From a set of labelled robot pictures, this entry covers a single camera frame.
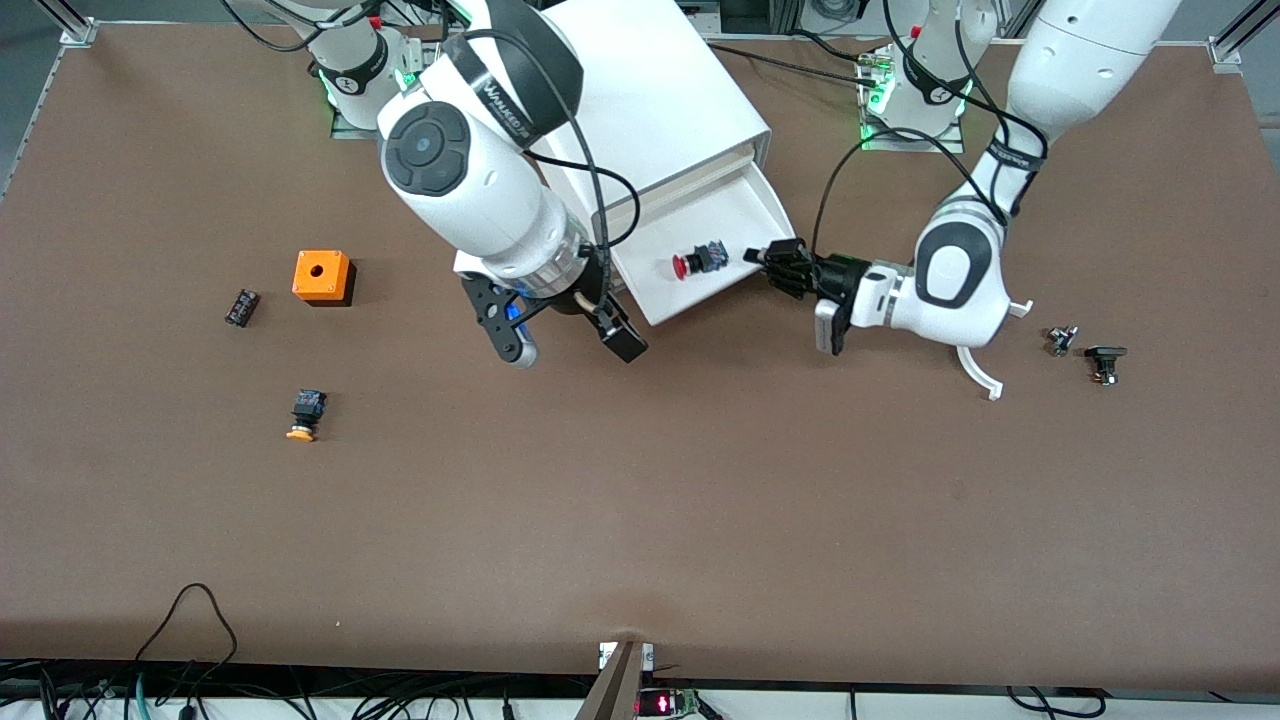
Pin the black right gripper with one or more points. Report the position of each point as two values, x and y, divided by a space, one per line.
588 296

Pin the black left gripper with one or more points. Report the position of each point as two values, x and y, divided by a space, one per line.
833 277

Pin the red mushroom push button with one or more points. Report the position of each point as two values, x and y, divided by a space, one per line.
698 262

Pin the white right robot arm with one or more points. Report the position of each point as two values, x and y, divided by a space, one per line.
470 190

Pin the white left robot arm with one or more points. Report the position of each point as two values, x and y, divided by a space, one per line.
1080 60

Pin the yellow mushroom push button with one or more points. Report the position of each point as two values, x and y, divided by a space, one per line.
306 412

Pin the white curved plastic arc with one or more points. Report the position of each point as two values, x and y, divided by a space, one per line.
980 378

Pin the small device with red display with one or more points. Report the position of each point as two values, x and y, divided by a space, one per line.
662 704

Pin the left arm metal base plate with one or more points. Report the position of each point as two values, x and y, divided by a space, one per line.
950 143

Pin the small metal switch part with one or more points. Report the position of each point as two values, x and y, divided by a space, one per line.
1061 340

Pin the orange button enclosure box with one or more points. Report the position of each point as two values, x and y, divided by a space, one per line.
320 275

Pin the small black switch part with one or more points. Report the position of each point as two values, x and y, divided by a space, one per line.
1105 358

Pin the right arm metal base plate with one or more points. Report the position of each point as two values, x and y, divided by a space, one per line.
345 128

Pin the metal camera mount beam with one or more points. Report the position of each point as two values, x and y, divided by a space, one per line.
615 690

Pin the aluminium frame profile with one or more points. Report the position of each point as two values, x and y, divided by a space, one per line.
70 25
1245 30

